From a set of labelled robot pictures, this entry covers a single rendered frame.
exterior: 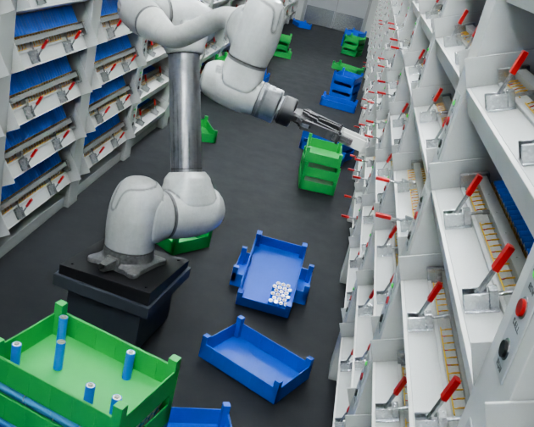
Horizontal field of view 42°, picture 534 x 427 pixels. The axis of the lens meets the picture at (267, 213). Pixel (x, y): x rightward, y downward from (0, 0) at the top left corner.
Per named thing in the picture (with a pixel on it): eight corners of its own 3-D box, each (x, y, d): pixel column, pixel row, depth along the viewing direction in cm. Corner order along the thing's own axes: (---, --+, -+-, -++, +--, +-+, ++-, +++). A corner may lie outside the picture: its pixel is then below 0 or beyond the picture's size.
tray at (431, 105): (429, 196, 135) (424, 126, 130) (414, 123, 191) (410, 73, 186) (539, 185, 131) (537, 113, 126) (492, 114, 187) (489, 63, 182)
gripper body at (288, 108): (282, 97, 170) (317, 113, 170) (286, 91, 178) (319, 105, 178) (271, 124, 173) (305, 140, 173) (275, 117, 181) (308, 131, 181)
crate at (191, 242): (128, 224, 294) (130, 207, 291) (164, 217, 309) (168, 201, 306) (172, 255, 277) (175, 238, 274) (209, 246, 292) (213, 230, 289)
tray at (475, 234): (475, 424, 70) (468, 303, 66) (433, 213, 126) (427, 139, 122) (695, 417, 66) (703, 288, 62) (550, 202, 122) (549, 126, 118)
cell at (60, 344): (60, 337, 135) (57, 364, 138) (53, 341, 134) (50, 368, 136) (68, 341, 135) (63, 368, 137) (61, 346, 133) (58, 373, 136)
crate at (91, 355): (-14, 374, 131) (-12, 340, 128) (57, 330, 149) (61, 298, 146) (115, 446, 122) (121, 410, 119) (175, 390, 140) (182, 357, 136)
